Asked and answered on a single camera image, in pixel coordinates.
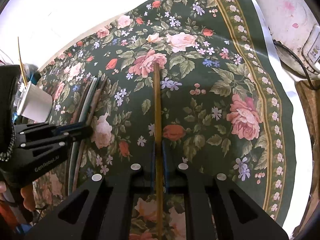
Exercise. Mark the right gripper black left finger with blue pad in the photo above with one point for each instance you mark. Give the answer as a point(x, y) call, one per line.
point(101, 208)

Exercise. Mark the floral dark green tablecloth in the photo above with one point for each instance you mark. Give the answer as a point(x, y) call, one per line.
point(223, 108)

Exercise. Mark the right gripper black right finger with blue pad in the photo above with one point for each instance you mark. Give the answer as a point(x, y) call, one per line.
point(215, 207)

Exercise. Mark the person's left hand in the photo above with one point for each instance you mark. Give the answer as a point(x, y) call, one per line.
point(26, 193)

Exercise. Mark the silver metal chopstick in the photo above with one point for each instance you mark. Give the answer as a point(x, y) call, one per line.
point(84, 108)

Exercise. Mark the brown wooden chopstick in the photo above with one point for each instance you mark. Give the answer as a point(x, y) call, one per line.
point(158, 153)

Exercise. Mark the yellow bamboo chopstick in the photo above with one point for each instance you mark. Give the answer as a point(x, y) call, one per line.
point(21, 65)

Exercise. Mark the white rice cooker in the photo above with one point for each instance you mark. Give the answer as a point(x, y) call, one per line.
point(295, 24)

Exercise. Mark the white ceramic utensil cup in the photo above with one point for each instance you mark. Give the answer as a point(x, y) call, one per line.
point(35, 104)

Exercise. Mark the orange sleeve forearm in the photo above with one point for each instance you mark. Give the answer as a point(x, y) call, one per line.
point(9, 219)

